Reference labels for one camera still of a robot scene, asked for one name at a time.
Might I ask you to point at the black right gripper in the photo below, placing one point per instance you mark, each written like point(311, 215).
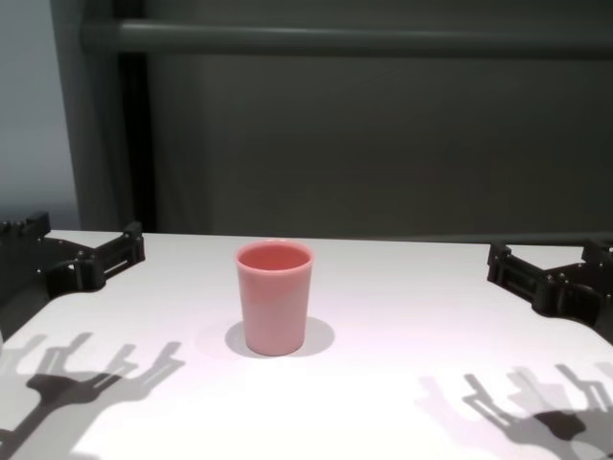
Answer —
point(574, 297)

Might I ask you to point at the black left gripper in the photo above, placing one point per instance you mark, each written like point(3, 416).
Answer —
point(29, 273)

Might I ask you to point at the pink plastic cup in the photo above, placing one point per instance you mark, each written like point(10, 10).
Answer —
point(275, 306)

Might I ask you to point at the grey vertical frame post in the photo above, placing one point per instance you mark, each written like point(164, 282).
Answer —
point(86, 120)

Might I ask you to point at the thick grey horizontal frame rail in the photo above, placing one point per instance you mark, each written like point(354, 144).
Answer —
point(335, 37)

